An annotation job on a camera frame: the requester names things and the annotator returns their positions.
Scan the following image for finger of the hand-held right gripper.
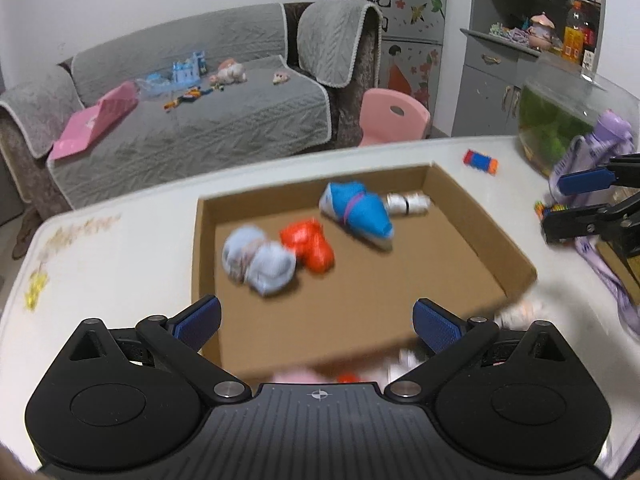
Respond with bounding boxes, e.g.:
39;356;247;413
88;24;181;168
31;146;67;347
541;192;640;258
558;154;640;196

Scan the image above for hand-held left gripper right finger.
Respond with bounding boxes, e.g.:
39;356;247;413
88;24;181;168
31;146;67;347
383;297;584;405

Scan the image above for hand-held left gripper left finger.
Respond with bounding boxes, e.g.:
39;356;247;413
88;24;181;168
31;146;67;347
54;295;252;405

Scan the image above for brown cardboard box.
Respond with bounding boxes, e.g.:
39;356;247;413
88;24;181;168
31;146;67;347
192;161;538;378

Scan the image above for white desktop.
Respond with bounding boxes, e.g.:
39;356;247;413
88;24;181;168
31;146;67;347
0;134;640;461

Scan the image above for purple water bottle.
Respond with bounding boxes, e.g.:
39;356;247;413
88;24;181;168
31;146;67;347
547;109;638;201

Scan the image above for glass fish bowl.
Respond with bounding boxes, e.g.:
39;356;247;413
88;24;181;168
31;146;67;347
517;55;636;178

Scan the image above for light blue cloth bundle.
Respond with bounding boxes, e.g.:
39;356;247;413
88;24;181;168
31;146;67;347
221;226;298;298

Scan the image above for orange and blue toy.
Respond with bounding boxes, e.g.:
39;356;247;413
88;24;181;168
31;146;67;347
462;149;500;175

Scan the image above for white roll with black band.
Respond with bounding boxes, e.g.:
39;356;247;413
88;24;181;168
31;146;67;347
386;191;432;218

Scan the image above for blue bundle with purple band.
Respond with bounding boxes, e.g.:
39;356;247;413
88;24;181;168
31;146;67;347
319;181;395;252

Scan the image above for grey cabinet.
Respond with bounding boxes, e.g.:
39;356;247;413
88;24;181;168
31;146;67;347
452;0;608;138

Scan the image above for orange soda bottle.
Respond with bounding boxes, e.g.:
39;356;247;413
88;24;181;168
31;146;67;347
562;1;591;65

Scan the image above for pink teapot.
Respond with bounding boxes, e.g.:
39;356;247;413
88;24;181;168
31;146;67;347
527;11;556;52

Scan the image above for grey quilted sofa seat cover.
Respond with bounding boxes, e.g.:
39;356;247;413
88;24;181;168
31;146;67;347
47;2;333;208

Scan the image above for pink plastic chair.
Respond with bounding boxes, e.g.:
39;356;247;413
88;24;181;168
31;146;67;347
357;87;431;148

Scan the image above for grey refrigerator with flower decals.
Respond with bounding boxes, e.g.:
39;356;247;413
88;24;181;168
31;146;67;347
324;0;448;106

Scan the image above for small scattered toy pieces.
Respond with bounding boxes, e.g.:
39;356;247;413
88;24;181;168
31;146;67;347
164;87;213;110

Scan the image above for light blue plastic toy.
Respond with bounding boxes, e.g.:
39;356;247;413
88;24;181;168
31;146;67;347
137;74;173;93

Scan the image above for blue toy castle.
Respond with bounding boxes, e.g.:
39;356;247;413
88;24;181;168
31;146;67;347
171;50;208;86

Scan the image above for pink and white plush toy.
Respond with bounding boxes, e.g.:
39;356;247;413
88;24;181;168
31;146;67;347
209;58;247;85

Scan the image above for grey covered sofa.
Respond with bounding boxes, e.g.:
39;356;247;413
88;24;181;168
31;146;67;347
0;2;383;261

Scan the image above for grey quilted armrest cover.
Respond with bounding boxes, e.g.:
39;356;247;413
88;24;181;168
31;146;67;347
0;65;86;158
297;0;383;88

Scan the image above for purple bottle strap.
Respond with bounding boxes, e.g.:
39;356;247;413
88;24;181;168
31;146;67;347
575;237;640;336

